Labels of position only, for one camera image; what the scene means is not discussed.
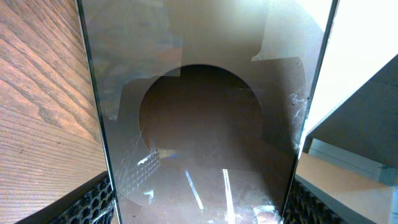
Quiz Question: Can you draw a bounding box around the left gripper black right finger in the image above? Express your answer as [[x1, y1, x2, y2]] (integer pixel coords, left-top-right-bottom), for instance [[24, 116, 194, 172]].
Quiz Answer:
[[282, 179, 345, 224]]

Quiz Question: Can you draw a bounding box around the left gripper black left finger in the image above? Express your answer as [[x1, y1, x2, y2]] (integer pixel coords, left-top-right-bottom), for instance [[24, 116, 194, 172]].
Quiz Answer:
[[17, 171, 115, 224]]

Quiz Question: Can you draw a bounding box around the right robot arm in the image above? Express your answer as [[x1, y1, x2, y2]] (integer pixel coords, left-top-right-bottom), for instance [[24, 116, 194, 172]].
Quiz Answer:
[[303, 57, 397, 168]]

